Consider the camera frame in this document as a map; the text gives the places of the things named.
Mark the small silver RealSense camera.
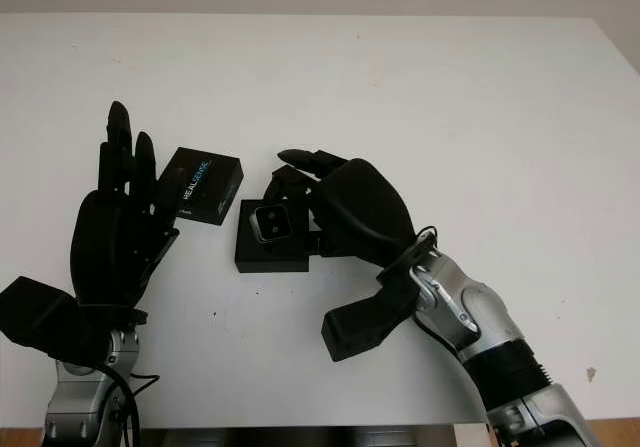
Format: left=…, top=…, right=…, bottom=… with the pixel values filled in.
left=249, top=205, right=296, bottom=244

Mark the black RealSense box lid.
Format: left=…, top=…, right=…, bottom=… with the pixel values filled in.
left=159, top=146, right=245, bottom=227

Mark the black camera box base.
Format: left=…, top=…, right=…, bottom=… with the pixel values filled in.
left=233, top=198, right=311, bottom=275

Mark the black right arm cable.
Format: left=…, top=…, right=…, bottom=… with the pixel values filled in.
left=397, top=224, right=441, bottom=271

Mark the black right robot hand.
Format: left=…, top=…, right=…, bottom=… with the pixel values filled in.
left=267, top=149, right=420, bottom=269

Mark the grey metal base below table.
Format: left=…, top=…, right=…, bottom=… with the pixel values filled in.
left=159, top=424, right=456, bottom=447

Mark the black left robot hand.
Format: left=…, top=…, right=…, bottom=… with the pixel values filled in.
left=69, top=100, right=189, bottom=309

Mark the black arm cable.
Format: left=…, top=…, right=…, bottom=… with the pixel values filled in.
left=397, top=224, right=441, bottom=271
left=92, top=361, right=162, bottom=447

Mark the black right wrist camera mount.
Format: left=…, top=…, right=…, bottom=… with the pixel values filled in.
left=321, top=265, right=420, bottom=364

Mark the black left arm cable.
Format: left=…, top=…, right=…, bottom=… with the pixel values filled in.
left=92, top=361, right=162, bottom=447

